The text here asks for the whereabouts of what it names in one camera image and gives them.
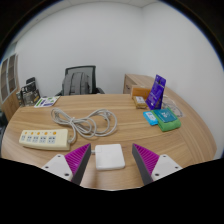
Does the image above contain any purple upright package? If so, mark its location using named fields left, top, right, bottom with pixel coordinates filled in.
left=145, top=74, right=167, bottom=111

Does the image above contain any grey coiled power cable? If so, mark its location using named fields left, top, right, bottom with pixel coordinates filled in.
left=50, top=107, right=119, bottom=145

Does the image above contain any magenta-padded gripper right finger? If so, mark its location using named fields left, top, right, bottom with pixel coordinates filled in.
left=131, top=143, right=184, bottom=186

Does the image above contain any cream power strip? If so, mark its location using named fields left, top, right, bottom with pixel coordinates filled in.
left=18, top=128, right=73, bottom=152

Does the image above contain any clear plastic bag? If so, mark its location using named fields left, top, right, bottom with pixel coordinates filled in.
left=161, top=94, right=184, bottom=118

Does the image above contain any small dark cardboard box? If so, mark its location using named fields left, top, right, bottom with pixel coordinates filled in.
left=15, top=89, right=24, bottom=108

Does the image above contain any low wooden side cabinet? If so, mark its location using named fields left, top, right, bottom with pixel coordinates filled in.
left=122, top=73, right=158, bottom=96

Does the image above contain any green box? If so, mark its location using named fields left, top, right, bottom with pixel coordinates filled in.
left=152, top=107, right=182, bottom=133

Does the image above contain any green and purple leaflet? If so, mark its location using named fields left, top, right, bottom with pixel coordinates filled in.
left=33, top=95, right=61, bottom=109

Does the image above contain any grey backpack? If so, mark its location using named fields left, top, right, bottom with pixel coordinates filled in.
left=61, top=71, right=92, bottom=96

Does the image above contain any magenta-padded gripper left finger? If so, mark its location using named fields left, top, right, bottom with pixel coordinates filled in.
left=40, top=143, right=92, bottom=186

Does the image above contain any white charger block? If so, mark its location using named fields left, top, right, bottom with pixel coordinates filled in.
left=92, top=143, right=127, bottom=172

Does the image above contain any small tan box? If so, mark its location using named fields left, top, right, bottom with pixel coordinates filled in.
left=132, top=95, right=148, bottom=110

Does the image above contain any black mesh office chair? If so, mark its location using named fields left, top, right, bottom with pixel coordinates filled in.
left=54, top=64, right=106, bottom=97

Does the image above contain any small blue box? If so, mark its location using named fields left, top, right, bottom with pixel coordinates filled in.
left=142, top=110, right=159, bottom=127

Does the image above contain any orange box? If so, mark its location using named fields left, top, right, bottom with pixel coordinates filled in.
left=129, top=84, right=153, bottom=101

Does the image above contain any small black chair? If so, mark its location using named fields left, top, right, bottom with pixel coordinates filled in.
left=25, top=76, right=36, bottom=86

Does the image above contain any wooden glass-door cabinet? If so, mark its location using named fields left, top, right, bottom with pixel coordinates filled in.
left=0, top=53, right=21, bottom=122

